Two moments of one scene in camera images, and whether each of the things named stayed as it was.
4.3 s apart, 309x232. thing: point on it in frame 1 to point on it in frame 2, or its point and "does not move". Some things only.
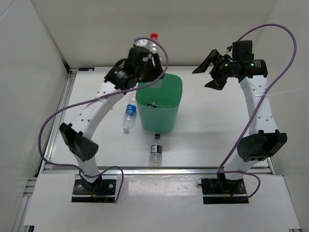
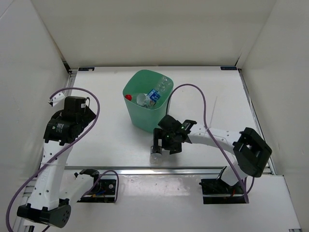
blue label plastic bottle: (130, 113) to (153, 95)
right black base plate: (214, 186) does not move
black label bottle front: (155, 156) does not move
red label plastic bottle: (154, 44) to (128, 96)
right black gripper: (218, 83) to (159, 134)
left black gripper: (156, 71) to (88, 116)
